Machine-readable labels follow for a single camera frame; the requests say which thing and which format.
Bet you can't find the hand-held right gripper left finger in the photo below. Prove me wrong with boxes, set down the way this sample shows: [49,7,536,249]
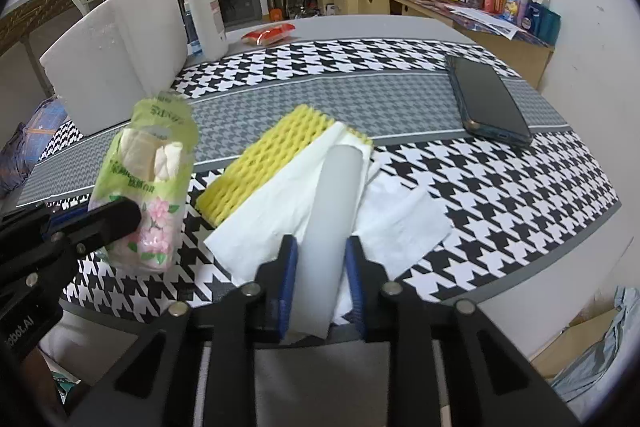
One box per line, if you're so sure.
[65,234,301,427]

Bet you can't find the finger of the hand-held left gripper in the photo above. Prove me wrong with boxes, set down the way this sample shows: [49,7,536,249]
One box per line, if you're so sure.
[19,198,144,289]
[0,205,92,244]

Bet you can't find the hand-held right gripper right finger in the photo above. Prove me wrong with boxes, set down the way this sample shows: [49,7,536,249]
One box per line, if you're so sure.
[345,236,584,427]

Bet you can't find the pale grey soft roll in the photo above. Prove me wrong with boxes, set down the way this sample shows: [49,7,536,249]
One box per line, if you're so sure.
[290,144,363,340]

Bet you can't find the green floral tissue packet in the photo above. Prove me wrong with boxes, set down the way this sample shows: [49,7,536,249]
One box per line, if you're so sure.
[87,89,199,273]

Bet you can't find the white paper tissue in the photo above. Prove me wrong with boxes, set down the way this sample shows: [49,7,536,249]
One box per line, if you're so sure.
[204,122,453,343]

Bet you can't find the yellow foam net sleeve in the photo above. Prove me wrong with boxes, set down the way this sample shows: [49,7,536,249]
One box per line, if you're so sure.
[195,104,373,228]

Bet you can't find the white foam box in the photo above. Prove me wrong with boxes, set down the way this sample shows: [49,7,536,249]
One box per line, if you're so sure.
[39,0,188,138]

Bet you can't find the person's left forearm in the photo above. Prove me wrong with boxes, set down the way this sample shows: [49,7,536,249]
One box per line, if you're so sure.
[10,347,68,427]

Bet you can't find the blue patterned bedding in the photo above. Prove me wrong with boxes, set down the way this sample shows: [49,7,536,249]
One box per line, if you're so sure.
[0,97,68,198]

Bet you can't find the houndstooth tablecloth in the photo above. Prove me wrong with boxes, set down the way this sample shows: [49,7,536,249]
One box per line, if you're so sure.
[15,38,623,328]

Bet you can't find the cardboard box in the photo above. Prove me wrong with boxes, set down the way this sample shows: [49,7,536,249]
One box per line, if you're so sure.
[530,307,621,378]

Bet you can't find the dark smartphone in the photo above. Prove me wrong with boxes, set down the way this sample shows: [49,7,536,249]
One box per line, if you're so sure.
[445,54,533,145]

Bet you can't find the white pump lotion bottle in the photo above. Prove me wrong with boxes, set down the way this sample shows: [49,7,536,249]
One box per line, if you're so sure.
[172,0,230,62]

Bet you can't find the red snack packet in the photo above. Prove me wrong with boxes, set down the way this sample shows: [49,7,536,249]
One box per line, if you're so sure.
[241,23,297,46]

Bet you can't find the pale blue cloth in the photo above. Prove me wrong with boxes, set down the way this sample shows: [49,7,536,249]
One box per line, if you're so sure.
[550,286,640,403]

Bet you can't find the wooden desk with patterned top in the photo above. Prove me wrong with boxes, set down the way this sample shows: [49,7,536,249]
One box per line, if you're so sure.
[387,0,556,90]

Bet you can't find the white paper sheets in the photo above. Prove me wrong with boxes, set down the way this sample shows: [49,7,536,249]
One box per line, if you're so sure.
[445,4,521,40]

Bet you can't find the cluster of toiletry bottles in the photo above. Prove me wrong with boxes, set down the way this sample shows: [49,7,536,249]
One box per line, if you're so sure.
[470,0,563,42]

